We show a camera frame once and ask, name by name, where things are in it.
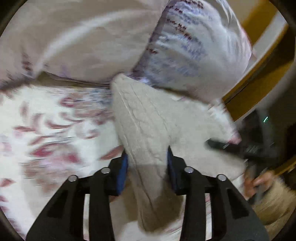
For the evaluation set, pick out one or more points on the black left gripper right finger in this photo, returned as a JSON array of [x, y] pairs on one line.
[[215, 199]]

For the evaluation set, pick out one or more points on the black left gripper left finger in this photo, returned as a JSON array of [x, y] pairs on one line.
[[62, 217]]

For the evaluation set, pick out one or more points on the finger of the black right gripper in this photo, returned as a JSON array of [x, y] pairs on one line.
[[228, 147]]

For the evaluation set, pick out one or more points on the beige cable knit sweater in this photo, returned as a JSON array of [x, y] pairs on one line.
[[150, 122]]

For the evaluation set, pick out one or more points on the person's right hand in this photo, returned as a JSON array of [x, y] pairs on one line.
[[256, 188]]

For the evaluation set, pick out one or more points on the floral bed sheet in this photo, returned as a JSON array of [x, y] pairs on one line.
[[48, 134]]

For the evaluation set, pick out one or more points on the right lavender print pillow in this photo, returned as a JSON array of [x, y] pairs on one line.
[[198, 47]]

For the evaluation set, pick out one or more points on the lavender print pillow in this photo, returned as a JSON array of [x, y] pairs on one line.
[[76, 40], [198, 47]]

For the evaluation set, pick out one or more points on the wooden bed headboard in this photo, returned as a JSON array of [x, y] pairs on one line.
[[273, 45]]

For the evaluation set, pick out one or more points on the left lavender print pillow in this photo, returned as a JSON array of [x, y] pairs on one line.
[[76, 40]]

